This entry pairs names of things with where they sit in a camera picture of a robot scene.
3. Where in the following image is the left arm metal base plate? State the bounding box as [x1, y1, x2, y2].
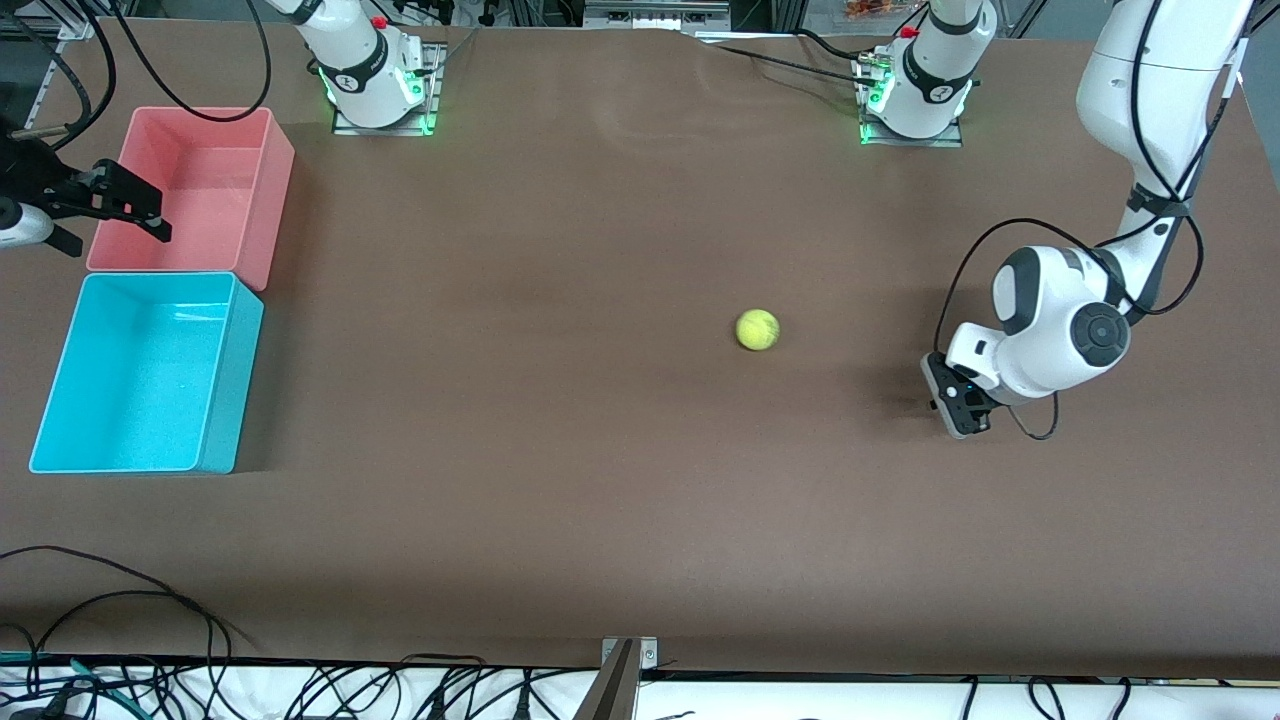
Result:
[857, 50, 965, 149]

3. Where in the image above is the silver metal bracket plate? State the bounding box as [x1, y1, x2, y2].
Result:
[602, 637, 659, 673]

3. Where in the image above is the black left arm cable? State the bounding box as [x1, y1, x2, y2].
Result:
[935, 0, 1241, 441]

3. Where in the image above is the blue plastic bin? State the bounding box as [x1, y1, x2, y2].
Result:
[28, 271, 266, 476]

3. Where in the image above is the silver metal box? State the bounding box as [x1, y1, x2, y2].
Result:
[583, 0, 733, 31]

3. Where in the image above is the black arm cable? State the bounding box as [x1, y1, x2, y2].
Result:
[105, 0, 273, 119]
[935, 0, 1241, 441]

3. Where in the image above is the yellow tennis ball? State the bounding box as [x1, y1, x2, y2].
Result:
[736, 309, 781, 352]

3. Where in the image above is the long black base cable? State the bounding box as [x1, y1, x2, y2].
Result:
[715, 43, 879, 86]

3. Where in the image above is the black cable with metal plug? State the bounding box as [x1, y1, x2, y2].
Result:
[0, 0, 118, 151]

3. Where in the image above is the pink plastic bin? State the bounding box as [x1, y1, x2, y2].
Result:
[86, 106, 297, 293]

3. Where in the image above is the short black base cable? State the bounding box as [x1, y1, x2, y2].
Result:
[795, 28, 863, 59]

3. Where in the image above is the short black looping cable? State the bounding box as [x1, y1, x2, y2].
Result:
[20, 590, 216, 691]

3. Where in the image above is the dark grey metal bar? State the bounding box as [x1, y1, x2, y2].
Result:
[575, 640, 641, 720]

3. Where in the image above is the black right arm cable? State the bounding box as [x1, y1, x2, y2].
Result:
[105, 0, 273, 119]

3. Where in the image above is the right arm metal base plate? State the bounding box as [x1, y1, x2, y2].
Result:
[332, 42, 444, 137]

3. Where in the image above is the long black looping cable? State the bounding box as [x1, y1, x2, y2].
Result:
[0, 545, 256, 661]

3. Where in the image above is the teal cable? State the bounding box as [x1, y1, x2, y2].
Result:
[0, 652, 136, 716]

